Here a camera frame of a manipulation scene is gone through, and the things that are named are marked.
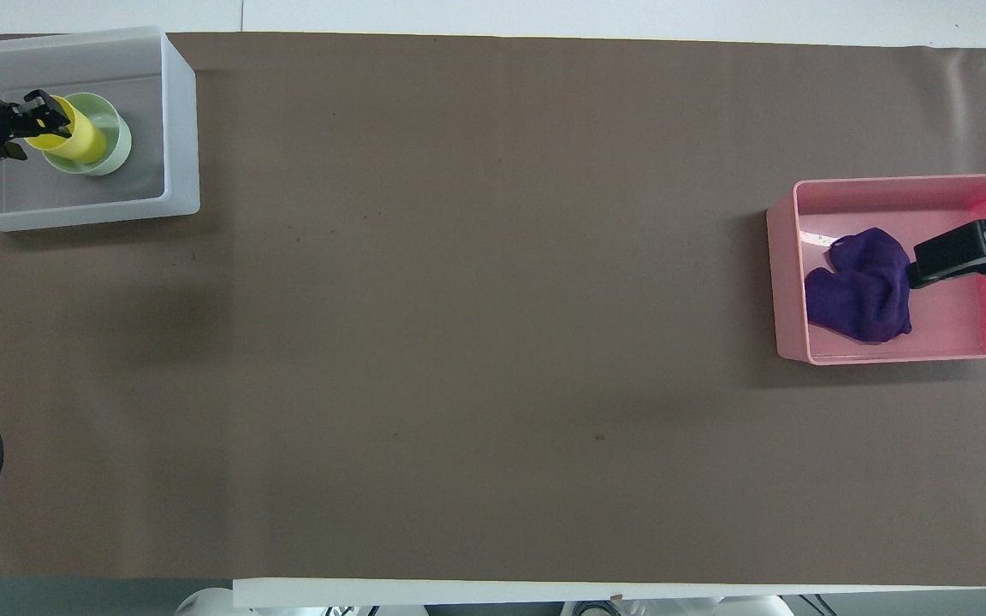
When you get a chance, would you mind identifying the light green plastic cup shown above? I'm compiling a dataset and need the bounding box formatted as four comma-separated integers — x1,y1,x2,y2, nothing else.
39,92,134,178

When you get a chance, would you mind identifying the purple cloth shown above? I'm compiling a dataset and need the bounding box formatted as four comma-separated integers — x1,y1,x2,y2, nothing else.
804,227,914,345

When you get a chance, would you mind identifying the yellow plastic cup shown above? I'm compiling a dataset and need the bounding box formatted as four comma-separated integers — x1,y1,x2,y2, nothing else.
25,95,110,166

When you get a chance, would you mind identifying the translucent white plastic box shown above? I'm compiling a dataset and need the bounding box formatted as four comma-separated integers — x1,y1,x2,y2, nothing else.
0,25,201,233

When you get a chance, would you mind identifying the pink plastic box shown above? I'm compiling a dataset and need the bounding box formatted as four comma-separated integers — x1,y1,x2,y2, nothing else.
766,172,986,367

